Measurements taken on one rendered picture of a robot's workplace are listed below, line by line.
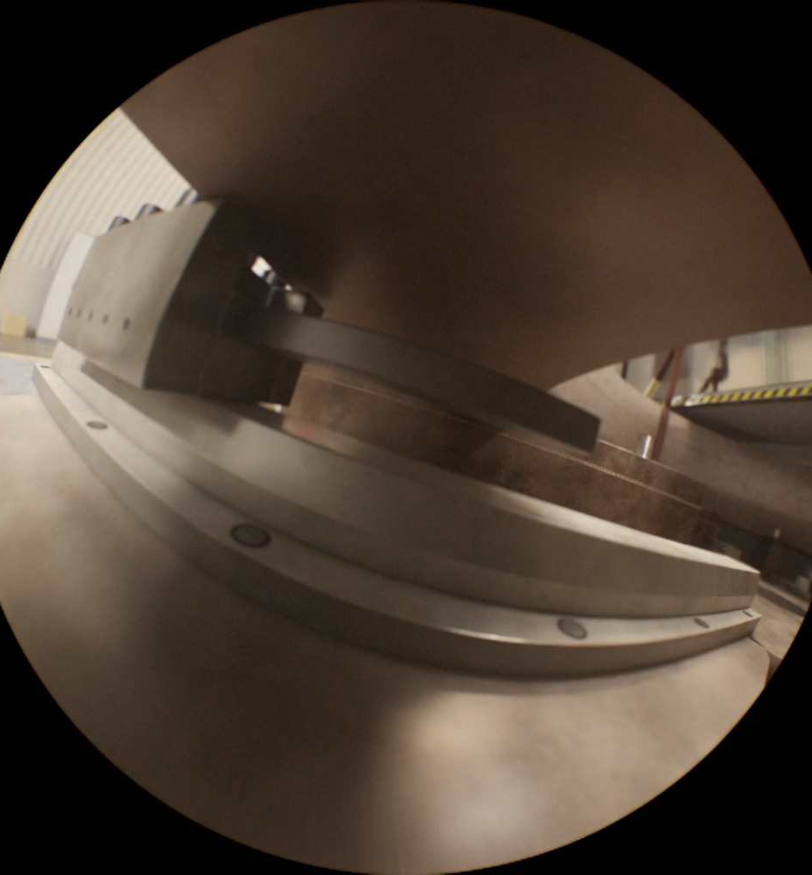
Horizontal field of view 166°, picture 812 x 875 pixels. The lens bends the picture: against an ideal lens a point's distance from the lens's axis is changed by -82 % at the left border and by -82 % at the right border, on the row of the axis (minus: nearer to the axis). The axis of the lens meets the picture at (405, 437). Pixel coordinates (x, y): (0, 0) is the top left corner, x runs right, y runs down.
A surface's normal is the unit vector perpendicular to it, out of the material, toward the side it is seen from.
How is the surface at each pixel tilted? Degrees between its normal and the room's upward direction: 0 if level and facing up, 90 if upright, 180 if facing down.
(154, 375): 90
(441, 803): 0
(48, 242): 90
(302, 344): 90
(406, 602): 0
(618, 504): 90
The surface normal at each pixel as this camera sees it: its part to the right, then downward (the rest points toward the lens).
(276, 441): 0.05, -0.25
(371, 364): -0.06, 0.04
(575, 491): -0.41, -0.08
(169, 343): 0.94, 0.33
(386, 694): 0.33, -0.94
